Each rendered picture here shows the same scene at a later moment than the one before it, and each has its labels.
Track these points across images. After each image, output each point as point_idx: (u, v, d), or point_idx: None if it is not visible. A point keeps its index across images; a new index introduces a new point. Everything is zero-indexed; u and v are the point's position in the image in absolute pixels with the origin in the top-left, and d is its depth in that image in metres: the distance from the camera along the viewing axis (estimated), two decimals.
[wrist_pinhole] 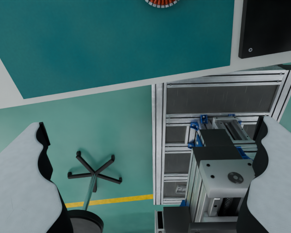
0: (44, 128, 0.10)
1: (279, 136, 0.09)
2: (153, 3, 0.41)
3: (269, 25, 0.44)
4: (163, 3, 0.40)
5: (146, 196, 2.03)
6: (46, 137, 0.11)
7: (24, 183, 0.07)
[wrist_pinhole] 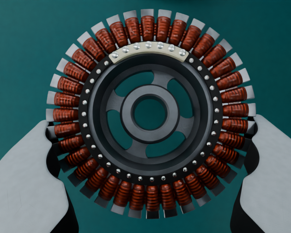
0: (53, 125, 0.11)
1: (269, 133, 0.09)
2: (85, 185, 0.10)
3: None
4: (121, 200, 0.09)
5: None
6: None
7: (32, 180, 0.07)
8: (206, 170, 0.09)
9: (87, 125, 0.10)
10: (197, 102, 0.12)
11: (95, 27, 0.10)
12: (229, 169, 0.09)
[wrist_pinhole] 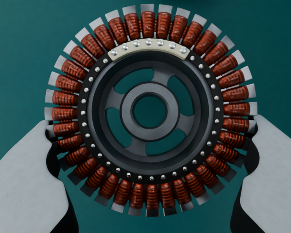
0: None
1: (269, 133, 0.09)
2: (85, 184, 0.10)
3: None
4: (121, 199, 0.09)
5: None
6: None
7: (32, 180, 0.07)
8: (206, 170, 0.09)
9: (86, 124, 0.10)
10: (197, 100, 0.11)
11: (93, 24, 0.10)
12: (229, 169, 0.09)
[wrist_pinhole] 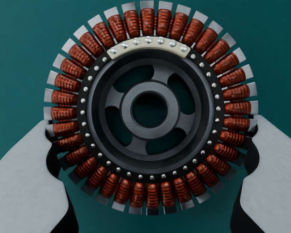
0: None
1: (269, 133, 0.09)
2: (85, 183, 0.10)
3: None
4: (122, 198, 0.09)
5: None
6: None
7: (32, 180, 0.07)
8: (206, 169, 0.09)
9: (85, 124, 0.10)
10: (198, 99, 0.11)
11: (92, 21, 0.10)
12: (229, 168, 0.09)
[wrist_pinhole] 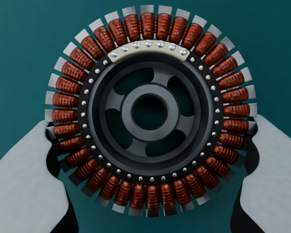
0: (53, 125, 0.11)
1: (269, 133, 0.09)
2: (86, 185, 0.10)
3: None
4: (122, 199, 0.10)
5: None
6: None
7: (32, 180, 0.07)
8: (206, 171, 0.09)
9: (86, 126, 0.10)
10: (197, 101, 0.11)
11: (93, 25, 0.10)
12: (228, 170, 0.09)
